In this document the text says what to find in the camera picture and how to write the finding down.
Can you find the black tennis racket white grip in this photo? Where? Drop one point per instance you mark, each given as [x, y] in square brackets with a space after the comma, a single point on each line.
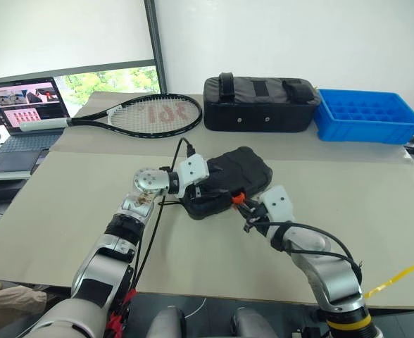
[157, 114]

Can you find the grey rounded shape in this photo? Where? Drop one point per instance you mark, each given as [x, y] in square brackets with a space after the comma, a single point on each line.
[166, 325]
[251, 325]

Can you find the yellow floor tape strip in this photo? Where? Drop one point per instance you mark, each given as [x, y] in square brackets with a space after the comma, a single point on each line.
[390, 281]

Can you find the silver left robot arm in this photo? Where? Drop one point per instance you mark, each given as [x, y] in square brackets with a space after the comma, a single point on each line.
[140, 207]

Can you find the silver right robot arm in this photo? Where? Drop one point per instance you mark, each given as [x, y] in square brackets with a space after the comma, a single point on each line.
[330, 274]

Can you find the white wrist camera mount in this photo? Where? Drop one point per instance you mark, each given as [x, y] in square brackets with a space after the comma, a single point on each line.
[279, 204]
[193, 170]

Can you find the black fabric bag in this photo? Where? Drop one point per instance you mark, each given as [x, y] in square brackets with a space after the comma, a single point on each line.
[260, 112]

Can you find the open grey laptop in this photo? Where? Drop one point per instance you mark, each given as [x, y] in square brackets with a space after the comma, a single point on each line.
[20, 148]

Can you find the dark window frame post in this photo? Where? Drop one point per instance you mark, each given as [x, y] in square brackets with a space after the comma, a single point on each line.
[156, 42]

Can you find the person's khaki trouser leg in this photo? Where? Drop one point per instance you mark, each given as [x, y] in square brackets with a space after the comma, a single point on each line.
[13, 306]

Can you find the blue plastic divided crate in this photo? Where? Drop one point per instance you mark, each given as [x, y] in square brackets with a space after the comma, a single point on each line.
[369, 128]

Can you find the black plastic tool case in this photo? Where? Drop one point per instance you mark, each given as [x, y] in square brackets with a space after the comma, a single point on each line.
[242, 169]

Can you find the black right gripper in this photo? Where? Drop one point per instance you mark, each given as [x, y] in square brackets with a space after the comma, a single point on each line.
[260, 220]

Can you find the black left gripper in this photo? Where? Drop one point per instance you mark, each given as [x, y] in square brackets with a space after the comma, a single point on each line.
[192, 194]

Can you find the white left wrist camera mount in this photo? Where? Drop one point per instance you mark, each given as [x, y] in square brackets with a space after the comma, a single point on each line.
[193, 170]

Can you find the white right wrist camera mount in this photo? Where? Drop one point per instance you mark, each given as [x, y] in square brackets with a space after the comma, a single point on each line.
[279, 204]

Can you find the white desk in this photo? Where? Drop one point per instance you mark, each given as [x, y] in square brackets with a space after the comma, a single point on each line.
[3, 175]

